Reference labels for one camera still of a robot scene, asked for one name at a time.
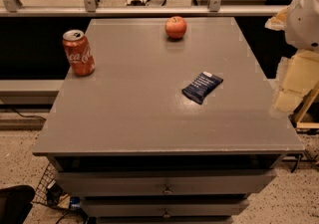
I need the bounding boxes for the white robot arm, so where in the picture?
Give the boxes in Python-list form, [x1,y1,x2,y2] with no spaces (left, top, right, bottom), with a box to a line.
[265,0,319,113]

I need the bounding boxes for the red coke can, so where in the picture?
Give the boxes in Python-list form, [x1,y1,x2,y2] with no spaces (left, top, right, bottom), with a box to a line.
[63,30,95,77]

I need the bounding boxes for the red apple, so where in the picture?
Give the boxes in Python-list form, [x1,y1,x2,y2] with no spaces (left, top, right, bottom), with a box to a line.
[164,16,187,39]

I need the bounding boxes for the grey drawer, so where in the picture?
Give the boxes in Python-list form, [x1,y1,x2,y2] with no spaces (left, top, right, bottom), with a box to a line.
[55,169,276,197]
[82,198,249,218]

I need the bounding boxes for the dark blue snack packet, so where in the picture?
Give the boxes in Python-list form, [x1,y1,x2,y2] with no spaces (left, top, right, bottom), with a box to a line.
[181,72,223,105]

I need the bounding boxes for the top grey drawer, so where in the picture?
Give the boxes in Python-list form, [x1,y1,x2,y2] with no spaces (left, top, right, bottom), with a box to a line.
[55,169,276,197]

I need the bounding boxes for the wire basket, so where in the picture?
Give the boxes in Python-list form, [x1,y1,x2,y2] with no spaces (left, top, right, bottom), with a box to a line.
[33,164,69,208]

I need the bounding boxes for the grey drawer cabinet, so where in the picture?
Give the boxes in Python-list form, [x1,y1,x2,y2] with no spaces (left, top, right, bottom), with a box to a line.
[34,18,303,224]

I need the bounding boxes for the lower grey drawer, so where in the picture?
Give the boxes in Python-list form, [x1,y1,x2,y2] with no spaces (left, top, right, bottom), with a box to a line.
[82,198,249,218]

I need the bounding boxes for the black chair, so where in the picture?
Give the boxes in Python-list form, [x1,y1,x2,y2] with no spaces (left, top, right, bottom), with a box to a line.
[0,185,35,224]

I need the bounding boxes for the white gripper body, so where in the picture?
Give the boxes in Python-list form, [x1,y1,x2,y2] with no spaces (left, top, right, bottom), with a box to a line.
[272,50,319,113]

